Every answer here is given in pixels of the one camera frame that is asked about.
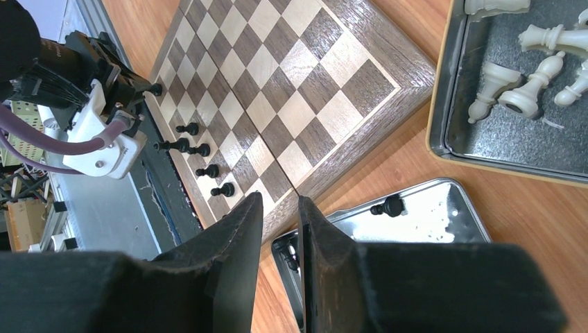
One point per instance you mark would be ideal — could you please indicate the black piece in lid corner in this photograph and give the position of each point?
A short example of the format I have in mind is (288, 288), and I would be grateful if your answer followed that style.
(289, 255)

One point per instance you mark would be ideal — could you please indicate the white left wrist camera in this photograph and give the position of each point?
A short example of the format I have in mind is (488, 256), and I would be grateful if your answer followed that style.
(116, 151)

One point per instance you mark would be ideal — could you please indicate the white bishop in tin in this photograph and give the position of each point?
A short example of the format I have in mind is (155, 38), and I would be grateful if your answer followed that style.
(524, 100)

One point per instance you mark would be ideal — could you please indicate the white chess piece in tin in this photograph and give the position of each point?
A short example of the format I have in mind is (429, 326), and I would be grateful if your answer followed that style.
(495, 79)

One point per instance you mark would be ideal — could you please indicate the black pawn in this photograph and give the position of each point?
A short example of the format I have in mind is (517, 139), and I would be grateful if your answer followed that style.
(392, 206)
(202, 150)
(212, 171)
(226, 190)

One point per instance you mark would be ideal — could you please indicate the black chess piece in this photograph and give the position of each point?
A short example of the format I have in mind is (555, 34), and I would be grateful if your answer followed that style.
(190, 128)
(182, 145)
(155, 89)

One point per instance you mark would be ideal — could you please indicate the white queen in tin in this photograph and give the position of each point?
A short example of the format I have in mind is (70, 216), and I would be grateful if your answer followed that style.
(554, 39)

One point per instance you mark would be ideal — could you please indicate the white pawn in tin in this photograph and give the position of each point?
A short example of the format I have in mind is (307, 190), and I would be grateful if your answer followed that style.
(570, 94)

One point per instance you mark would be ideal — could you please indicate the wooden chess board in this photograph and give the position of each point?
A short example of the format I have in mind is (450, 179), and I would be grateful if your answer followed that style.
(289, 95)

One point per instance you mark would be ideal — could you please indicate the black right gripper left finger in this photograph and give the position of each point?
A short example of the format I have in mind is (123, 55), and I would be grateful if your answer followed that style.
(211, 279)

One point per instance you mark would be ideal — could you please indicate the gold tin with white pieces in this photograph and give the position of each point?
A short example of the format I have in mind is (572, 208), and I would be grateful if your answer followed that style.
(553, 145)

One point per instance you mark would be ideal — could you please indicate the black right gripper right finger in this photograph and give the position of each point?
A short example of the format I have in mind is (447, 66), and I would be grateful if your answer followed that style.
(352, 286)

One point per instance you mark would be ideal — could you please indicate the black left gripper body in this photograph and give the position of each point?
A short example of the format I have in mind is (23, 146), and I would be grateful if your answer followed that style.
(97, 58)

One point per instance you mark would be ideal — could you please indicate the silver tin lid black pieces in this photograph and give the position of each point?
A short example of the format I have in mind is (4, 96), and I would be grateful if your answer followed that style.
(436, 211)

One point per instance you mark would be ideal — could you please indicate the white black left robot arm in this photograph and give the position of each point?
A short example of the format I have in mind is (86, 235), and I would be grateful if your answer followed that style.
(59, 75)

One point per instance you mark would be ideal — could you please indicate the black pawn in lid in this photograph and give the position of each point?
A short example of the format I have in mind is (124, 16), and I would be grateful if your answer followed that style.
(392, 206)

